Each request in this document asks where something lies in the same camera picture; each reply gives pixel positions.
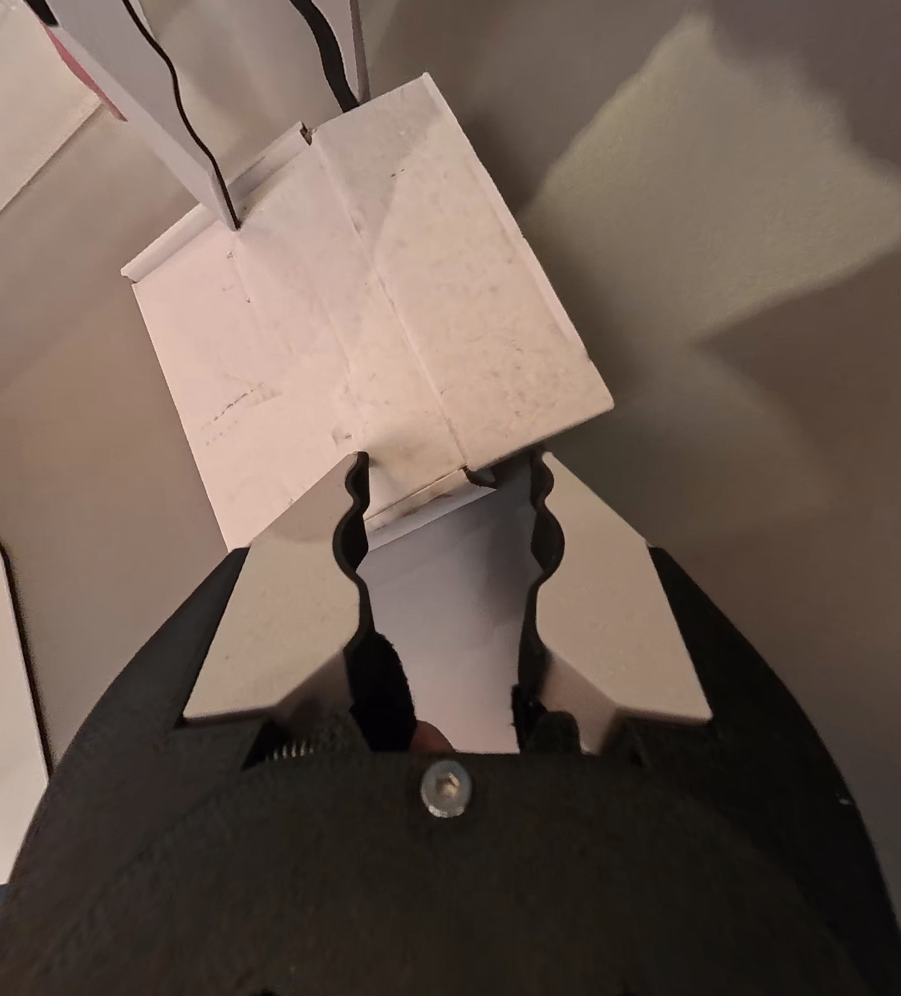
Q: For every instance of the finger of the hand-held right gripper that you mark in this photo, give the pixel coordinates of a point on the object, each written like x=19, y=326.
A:
x=131, y=93
x=345, y=39

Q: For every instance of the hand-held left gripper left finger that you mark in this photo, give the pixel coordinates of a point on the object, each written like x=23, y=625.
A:
x=279, y=622

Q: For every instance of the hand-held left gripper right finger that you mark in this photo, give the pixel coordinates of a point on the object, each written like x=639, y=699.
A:
x=613, y=622

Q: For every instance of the white cardboard box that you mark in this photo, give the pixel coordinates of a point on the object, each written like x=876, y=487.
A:
x=380, y=311

